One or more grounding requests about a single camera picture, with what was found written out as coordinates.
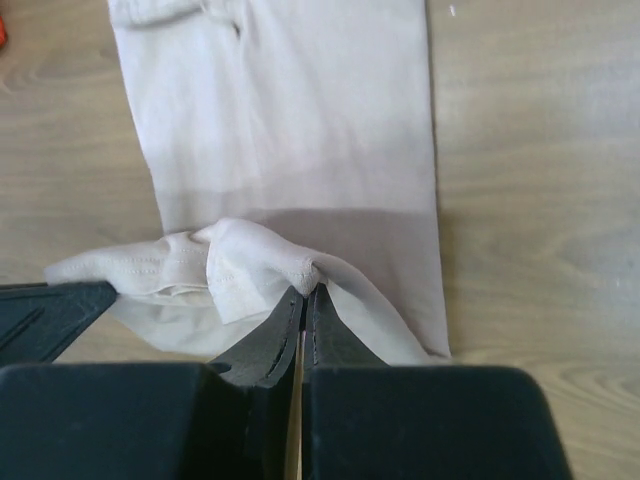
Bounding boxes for beige t-shirt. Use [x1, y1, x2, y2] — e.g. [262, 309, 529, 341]
[44, 1, 450, 365]

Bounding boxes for orange folded t-shirt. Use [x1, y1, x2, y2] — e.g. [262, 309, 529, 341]
[0, 16, 7, 49]

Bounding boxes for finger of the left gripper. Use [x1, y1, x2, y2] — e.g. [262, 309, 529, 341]
[1, 281, 118, 367]

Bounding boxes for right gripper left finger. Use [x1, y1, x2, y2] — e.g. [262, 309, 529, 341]
[189, 288, 305, 479]

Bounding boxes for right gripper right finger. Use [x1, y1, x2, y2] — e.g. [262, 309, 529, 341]
[300, 283, 386, 479]

